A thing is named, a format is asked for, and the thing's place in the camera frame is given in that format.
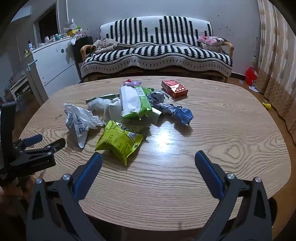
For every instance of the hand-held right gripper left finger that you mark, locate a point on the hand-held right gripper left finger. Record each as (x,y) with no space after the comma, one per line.
(89,176)

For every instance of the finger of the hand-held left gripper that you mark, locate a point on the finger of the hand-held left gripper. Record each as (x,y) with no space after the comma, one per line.
(33,140)
(55,146)

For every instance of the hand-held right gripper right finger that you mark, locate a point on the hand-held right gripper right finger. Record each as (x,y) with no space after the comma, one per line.
(209,173)

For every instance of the yellow-green snack packet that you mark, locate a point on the yellow-green snack packet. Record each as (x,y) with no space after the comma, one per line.
(118,141)

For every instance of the translucent white plastic bag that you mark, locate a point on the translucent white plastic bag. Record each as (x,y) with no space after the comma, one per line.
(99,104)

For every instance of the blue wrapper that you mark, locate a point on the blue wrapper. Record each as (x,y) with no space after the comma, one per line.
(180,113)

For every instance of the green and white wipes packet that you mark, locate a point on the green and white wipes packet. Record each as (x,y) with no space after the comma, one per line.
(131,99)

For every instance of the red cigarette box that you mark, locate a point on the red cigarette box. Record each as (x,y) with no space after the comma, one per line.
(174,89)

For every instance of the grey wrapper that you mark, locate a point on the grey wrapper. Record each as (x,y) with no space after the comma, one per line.
(157,97)

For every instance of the pink and purple wrapper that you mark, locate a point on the pink and purple wrapper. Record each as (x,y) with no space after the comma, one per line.
(136,83)

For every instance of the person's left hand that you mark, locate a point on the person's left hand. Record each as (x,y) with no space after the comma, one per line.
(13,199)

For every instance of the white dresser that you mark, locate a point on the white dresser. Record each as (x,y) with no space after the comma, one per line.
(55,67)

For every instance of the yellow toy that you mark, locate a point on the yellow toy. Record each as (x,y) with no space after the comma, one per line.
(267,105)

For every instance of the white papers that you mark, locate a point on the white papers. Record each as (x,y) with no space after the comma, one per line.
(254,89)

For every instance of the black cabinet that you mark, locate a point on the black cabinet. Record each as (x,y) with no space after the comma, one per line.
(79,49)

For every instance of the row of small bottles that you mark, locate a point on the row of small bottles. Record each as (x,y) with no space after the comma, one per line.
(54,38)

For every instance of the red bag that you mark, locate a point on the red bag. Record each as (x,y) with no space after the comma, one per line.
(251,76)

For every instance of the beige crumpled clothes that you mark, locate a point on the beige crumpled clothes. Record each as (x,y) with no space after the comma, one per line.
(104,45)

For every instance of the yellow box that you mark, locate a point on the yellow box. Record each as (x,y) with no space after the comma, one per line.
(72,33)

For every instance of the clear plastic bag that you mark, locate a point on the clear plastic bag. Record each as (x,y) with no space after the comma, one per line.
(71,26)

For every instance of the grey book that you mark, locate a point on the grey book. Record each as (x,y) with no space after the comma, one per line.
(126,46)

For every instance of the wooden sofa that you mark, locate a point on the wooden sofa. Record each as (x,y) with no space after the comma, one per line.
(227,47)

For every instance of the black and white striped blanket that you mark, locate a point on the black and white striped blanket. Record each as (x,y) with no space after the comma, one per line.
(161,53)

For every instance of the pink printed cushion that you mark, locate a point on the pink printed cushion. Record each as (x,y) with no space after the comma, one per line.
(212,39)

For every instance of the beige patterned curtain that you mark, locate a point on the beige patterned curtain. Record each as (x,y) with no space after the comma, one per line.
(277,58)

